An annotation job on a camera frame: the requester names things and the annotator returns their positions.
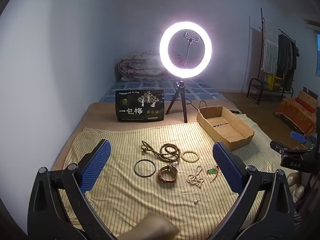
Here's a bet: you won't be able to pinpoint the black clothes rack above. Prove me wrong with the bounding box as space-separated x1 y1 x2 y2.
246 7 300 105

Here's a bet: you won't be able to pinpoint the cardboard box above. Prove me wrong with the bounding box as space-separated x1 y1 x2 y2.
196 106 255 152

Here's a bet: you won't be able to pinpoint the phone clamp holder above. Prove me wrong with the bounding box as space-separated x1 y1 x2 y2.
183 32 200 68

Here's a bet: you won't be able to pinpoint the person's right hand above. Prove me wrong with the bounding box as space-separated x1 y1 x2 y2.
286 171 306 203

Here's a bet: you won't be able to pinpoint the white ring light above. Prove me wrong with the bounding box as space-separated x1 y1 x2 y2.
159 21 212 79

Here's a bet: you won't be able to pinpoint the hanging dark clothes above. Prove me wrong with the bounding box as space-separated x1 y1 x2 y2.
276 34 300 90

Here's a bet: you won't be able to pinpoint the hanging striped cloth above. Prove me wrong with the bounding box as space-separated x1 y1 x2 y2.
260 20 280 73

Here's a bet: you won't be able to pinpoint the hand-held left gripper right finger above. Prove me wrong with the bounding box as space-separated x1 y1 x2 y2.
212 141 303 240

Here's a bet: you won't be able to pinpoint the dark bangle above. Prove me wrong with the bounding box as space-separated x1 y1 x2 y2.
134 159 157 179

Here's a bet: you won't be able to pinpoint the black tripod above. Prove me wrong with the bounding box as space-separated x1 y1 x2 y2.
166 80 190 123

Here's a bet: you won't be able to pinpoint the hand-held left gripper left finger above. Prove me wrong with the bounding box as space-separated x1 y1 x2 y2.
27 139 113 240

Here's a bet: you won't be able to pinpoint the folded floral quilt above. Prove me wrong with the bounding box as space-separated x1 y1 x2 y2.
118 50 185 82

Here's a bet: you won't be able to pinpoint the tan bed sheet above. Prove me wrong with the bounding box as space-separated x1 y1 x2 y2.
51 99 247 173

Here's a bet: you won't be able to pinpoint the brown strap wristwatch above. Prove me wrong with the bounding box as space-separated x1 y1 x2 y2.
157 164 178 183

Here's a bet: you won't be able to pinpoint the yellow box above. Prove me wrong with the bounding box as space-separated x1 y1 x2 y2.
266 74 283 90

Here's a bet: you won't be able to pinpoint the yellow striped cloth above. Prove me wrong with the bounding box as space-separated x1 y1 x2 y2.
59 121 300 233

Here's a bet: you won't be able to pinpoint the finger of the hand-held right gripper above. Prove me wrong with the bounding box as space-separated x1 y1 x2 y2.
290 131 308 145
270 140 288 155

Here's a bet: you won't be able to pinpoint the green pendant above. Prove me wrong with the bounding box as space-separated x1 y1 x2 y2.
206 164 222 182

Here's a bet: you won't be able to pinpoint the white pearl necklace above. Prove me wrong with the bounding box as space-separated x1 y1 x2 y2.
186 165 205 188

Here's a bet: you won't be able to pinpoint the pale bead bracelet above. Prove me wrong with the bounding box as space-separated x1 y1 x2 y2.
181 150 200 162

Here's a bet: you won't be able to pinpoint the black power cable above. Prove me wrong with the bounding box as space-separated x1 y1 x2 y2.
186 101 208 110

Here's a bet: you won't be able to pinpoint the black printed snack bag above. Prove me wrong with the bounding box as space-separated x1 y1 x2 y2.
115 89 165 122

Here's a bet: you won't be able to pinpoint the blue patterned bed sheet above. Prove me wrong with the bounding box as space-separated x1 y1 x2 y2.
100 77 225 103

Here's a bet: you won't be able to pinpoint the long brown bead necklace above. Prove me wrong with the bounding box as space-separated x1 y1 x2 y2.
140 140 181 165

